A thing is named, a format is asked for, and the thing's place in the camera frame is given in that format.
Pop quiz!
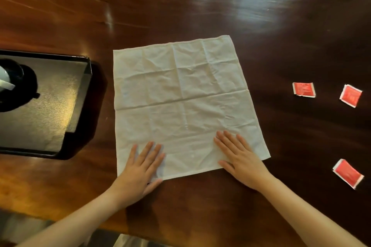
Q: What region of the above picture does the person's right hand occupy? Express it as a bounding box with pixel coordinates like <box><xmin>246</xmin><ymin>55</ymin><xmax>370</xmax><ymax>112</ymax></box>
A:
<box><xmin>214</xmin><ymin>130</ymin><xmax>275</xmax><ymax>191</ymax></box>

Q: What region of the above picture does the person's left hand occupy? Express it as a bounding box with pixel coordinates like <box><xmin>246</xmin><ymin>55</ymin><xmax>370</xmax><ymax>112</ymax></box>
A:
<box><xmin>108</xmin><ymin>141</ymin><xmax>166</xmax><ymax>210</ymax></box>

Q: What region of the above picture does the white cloth napkin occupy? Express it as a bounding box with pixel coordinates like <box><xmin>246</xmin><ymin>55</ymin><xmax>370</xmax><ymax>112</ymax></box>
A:
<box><xmin>113</xmin><ymin>35</ymin><xmax>271</xmax><ymax>181</ymax></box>

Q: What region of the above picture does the person's right forearm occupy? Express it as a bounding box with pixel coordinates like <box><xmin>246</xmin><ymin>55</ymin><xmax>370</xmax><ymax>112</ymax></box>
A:
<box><xmin>256</xmin><ymin>175</ymin><xmax>367</xmax><ymax>247</ymax></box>

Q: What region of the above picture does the person's left forearm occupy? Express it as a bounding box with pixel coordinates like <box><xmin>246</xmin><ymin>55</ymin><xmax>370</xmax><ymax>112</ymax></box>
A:
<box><xmin>16</xmin><ymin>189</ymin><xmax>122</xmax><ymax>247</ymax></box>

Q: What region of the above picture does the red sachet packet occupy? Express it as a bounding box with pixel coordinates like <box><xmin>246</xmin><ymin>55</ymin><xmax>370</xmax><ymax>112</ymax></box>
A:
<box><xmin>339</xmin><ymin>84</ymin><xmax>363</xmax><ymax>108</ymax></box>
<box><xmin>292</xmin><ymin>82</ymin><xmax>317</xmax><ymax>98</ymax></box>
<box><xmin>332</xmin><ymin>158</ymin><xmax>365</xmax><ymax>190</ymax></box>

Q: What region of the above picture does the black rectangular tray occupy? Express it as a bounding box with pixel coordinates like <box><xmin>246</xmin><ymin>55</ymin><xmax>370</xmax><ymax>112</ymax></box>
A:
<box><xmin>0</xmin><ymin>50</ymin><xmax>93</xmax><ymax>158</ymax></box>

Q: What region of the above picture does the black bottle with white top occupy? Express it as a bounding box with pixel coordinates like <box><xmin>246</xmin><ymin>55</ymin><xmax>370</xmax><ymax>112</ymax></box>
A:
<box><xmin>0</xmin><ymin>59</ymin><xmax>41</xmax><ymax>113</ymax></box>

